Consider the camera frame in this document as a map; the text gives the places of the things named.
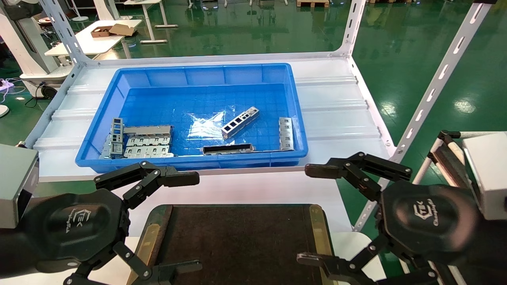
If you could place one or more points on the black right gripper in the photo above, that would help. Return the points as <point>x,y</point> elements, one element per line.
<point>429,221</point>

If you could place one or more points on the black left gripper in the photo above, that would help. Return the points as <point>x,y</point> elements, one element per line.
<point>71,225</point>

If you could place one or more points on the silver perforated metal part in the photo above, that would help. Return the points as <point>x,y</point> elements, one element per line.
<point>239,122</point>

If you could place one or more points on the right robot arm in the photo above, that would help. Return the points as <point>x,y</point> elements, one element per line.
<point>489,253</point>

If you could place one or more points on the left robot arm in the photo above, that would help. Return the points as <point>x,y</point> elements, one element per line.
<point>14,253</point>

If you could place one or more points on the silver bent metal part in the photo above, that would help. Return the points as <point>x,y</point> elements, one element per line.
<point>106,148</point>

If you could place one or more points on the long grey metal part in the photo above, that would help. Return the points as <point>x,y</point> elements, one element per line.
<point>148,129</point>

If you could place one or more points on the silver windowed metal part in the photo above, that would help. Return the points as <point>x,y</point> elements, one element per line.
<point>117,130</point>

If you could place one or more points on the black container tray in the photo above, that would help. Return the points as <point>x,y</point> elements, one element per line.
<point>237,245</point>

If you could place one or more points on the dark hollow metal part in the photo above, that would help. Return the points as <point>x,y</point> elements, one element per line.
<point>227,149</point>

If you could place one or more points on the silver slotted metal part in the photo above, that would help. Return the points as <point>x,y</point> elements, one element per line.
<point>286,134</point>

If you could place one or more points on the white metal shelf rack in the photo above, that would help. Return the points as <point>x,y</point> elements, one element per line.
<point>336,118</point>

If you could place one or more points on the blue plastic bin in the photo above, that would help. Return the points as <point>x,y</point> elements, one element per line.
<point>198,75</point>

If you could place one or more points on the white work table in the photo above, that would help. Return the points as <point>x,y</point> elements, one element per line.
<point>87,43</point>

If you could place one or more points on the open cardboard box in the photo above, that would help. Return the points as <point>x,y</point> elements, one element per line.
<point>102,31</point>

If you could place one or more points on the white power strip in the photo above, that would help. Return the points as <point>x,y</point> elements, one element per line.
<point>6,84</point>

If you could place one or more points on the white desk with legs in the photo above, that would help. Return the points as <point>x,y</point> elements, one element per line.
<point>147,16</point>

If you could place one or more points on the white machine stand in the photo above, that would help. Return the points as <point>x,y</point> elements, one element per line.
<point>27,47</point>

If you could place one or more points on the white fan stand base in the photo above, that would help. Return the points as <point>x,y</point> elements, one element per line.
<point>80,18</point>

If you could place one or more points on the wooden pallet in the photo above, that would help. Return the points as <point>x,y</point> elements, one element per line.
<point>313,3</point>

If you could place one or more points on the white cart frame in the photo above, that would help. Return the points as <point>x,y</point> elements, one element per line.
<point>445,158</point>

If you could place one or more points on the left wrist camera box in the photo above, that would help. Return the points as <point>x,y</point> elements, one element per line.
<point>14,178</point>

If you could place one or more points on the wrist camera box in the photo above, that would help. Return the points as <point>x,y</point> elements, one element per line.
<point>14,178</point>
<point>489,170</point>

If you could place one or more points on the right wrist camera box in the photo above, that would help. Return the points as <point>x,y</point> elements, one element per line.
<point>489,170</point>

